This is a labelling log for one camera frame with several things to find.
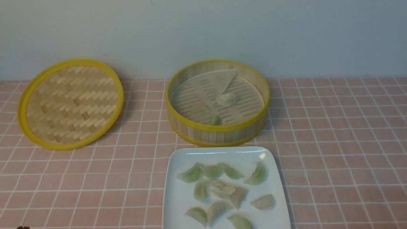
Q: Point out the small green dumpling in steamer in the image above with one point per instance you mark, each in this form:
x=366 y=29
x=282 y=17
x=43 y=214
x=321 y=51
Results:
x=215 y=120

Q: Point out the white square ceramic plate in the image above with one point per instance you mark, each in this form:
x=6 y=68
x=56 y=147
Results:
x=178 y=196

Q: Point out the white perforated steamer liner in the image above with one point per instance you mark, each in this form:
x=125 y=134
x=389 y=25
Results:
x=206 y=87

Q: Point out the yellow-rimmed bamboo steamer basket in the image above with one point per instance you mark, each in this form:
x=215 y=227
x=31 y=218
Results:
x=218 y=136

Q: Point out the white pleated dumpling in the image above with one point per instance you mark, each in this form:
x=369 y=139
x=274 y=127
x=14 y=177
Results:
x=221 y=189

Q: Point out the pale green steamed dumpling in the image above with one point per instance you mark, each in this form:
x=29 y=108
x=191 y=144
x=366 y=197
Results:
x=227 y=99

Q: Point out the yellow-rimmed woven bamboo lid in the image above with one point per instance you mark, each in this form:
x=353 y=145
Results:
x=70 y=104

